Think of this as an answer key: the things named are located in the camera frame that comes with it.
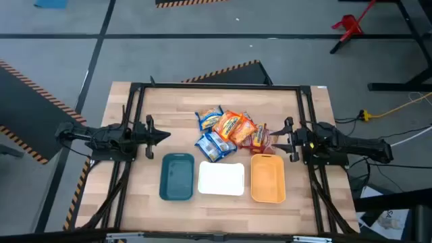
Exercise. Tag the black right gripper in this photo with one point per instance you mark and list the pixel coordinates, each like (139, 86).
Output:
(297, 141)

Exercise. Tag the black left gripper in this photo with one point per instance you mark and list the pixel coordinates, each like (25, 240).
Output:
(143, 135)

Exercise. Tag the red Maruchan noodle pack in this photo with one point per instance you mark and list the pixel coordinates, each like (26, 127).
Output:
(270, 146)
(259, 135)

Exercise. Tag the orange Maruchan noodle pack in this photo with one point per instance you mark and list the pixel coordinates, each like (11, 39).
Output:
(243, 131)
(226, 123)

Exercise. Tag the orange plastic bin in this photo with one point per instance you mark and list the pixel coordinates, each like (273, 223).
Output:
(268, 179)

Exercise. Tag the teal plastic bin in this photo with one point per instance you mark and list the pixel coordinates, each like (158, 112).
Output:
(177, 175)

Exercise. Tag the blue Maruchan noodle pack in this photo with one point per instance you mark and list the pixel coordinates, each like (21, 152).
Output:
(223, 141)
(206, 119)
(206, 149)

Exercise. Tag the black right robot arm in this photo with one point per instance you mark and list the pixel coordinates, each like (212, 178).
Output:
(354, 146)

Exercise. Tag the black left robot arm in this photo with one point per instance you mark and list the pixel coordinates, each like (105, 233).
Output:
(108, 136)

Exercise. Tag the white plastic bin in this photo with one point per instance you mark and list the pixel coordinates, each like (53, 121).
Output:
(221, 179)

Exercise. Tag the hazard-striped tape strip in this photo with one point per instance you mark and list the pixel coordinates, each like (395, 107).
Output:
(80, 184)

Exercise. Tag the white printed paper sheet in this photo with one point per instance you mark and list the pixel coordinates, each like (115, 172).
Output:
(388, 219)

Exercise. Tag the red stand with black leg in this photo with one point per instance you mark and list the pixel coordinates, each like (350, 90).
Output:
(349, 24)

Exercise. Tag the large black hazard-striped floor mat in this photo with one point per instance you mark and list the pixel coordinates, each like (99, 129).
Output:
(27, 111)

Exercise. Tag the grey bar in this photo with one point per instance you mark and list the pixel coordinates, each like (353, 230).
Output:
(10, 150)

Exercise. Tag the black furniture piece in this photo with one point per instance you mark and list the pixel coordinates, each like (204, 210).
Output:
(422, 219)

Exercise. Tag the blue floor mat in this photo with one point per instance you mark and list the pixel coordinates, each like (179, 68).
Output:
(50, 3)

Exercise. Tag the black metal table frame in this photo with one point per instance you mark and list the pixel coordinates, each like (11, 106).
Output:
(219, 86)

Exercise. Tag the silver metal bracket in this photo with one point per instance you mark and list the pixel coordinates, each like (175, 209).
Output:
(312, 239)
(125, 236)

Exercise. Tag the black table leg frame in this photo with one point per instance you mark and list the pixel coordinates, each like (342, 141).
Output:
(398, 86)

